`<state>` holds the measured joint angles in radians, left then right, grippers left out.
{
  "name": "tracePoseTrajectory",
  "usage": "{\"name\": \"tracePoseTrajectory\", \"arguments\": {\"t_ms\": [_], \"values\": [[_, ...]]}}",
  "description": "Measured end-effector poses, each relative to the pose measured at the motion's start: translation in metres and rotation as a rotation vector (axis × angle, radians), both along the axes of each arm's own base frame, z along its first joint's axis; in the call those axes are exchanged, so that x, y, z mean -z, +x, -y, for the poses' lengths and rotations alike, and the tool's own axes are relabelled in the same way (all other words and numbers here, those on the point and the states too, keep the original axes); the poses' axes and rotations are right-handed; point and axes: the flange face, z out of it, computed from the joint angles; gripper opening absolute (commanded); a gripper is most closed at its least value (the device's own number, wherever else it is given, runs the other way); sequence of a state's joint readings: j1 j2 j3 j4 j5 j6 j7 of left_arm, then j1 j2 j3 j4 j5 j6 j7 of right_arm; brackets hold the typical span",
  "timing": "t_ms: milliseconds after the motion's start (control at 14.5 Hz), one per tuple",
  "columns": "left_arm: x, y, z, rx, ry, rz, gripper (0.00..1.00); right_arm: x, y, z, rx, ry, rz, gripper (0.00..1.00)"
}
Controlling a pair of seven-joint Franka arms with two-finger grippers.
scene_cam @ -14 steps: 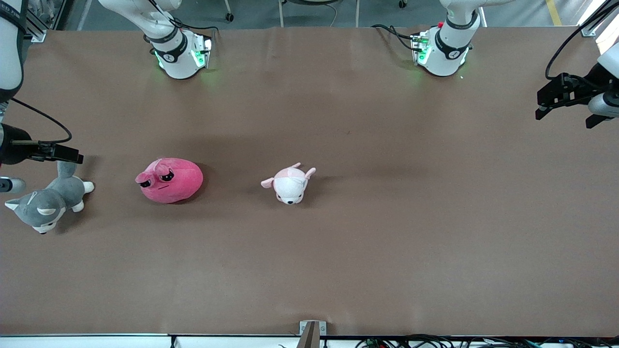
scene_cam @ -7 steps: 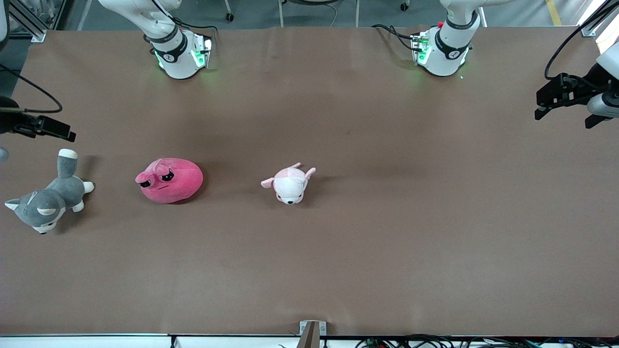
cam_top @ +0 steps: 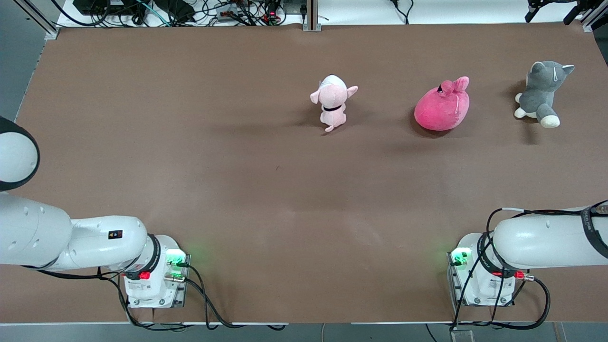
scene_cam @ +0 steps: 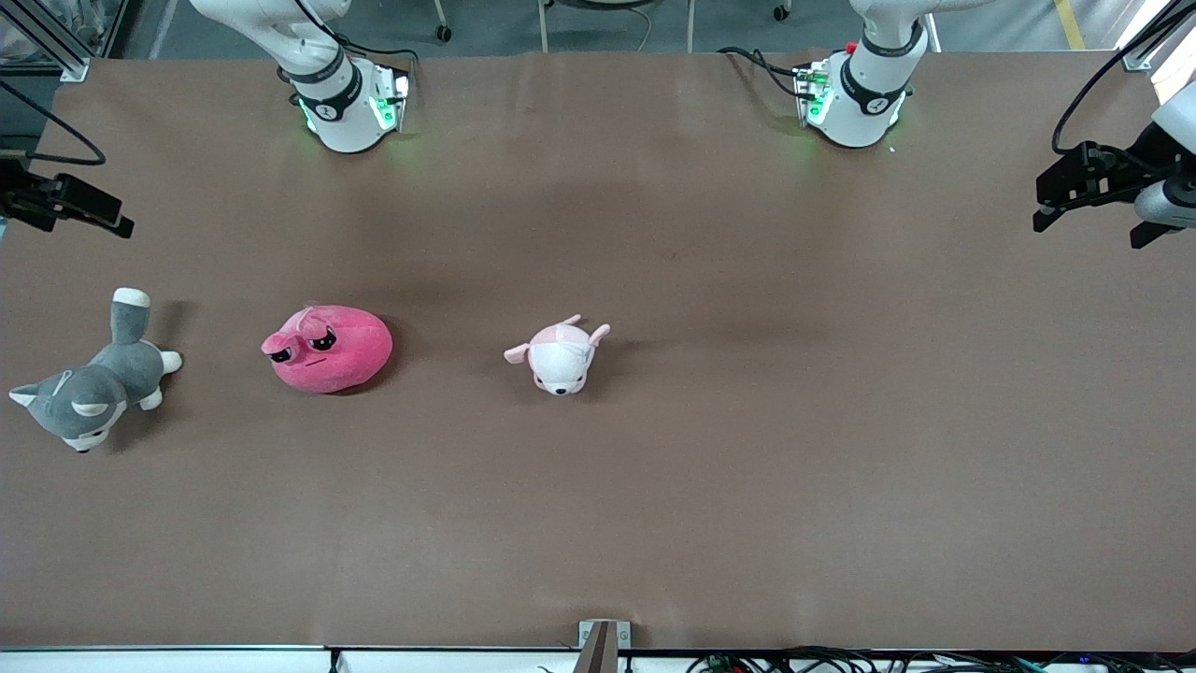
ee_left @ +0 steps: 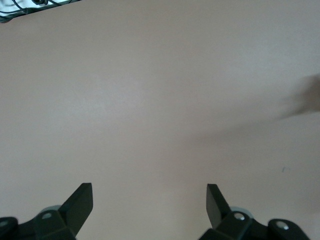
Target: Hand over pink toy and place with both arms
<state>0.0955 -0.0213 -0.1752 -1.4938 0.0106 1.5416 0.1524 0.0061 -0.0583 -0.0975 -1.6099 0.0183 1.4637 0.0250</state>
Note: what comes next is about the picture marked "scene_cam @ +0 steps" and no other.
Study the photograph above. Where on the white stool frame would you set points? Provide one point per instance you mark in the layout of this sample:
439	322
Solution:
691	28

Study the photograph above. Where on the white table edge rail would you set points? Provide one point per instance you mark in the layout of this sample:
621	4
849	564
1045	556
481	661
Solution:
187	662

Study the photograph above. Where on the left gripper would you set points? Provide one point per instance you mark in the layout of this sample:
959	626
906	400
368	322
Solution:
1137	156

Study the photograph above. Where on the pink round plush toy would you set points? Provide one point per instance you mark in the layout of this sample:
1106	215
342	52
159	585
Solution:
346	360

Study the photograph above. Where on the grey husky plush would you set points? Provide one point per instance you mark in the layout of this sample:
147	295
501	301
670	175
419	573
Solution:
112	374

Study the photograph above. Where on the pink white puppy plush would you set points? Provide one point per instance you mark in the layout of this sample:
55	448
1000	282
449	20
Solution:
558	360

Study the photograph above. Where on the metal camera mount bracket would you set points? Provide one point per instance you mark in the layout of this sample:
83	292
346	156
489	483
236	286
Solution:
603	645

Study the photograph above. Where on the aluminium frame profile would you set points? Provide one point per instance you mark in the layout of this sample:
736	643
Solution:
1145	51
56	51

